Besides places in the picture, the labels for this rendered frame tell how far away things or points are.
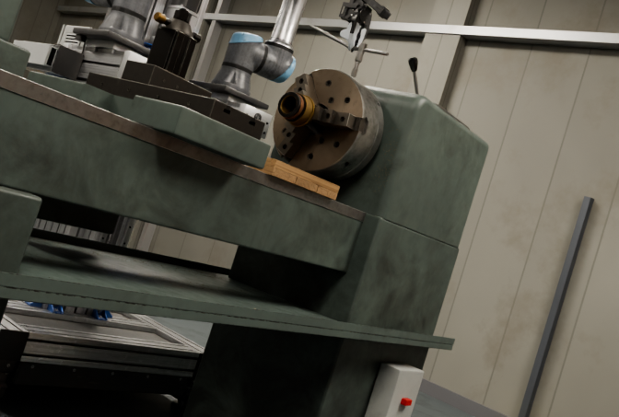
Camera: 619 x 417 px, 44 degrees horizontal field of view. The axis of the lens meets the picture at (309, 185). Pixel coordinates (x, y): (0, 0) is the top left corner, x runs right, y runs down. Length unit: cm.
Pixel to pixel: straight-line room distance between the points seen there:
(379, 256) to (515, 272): 266
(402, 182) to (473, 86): 314
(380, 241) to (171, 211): 81
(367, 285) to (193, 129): 92
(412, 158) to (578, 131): 271
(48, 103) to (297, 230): 83
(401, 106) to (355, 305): 60
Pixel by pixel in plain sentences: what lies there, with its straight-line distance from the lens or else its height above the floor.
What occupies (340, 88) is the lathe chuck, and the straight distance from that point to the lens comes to 225.
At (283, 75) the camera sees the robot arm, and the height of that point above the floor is 129.
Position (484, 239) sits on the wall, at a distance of 503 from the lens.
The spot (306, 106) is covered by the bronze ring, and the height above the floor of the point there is 109.
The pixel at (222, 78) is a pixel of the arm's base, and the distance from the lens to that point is 285.
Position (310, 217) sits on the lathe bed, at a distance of 205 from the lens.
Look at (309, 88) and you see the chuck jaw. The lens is 226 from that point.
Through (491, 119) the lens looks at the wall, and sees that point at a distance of 524.
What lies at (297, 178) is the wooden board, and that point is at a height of 88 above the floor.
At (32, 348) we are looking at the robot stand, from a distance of 248.
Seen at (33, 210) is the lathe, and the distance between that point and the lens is 141.
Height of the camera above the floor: 77
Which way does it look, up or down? 3 degrees up
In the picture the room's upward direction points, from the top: 18 degrees clockwise
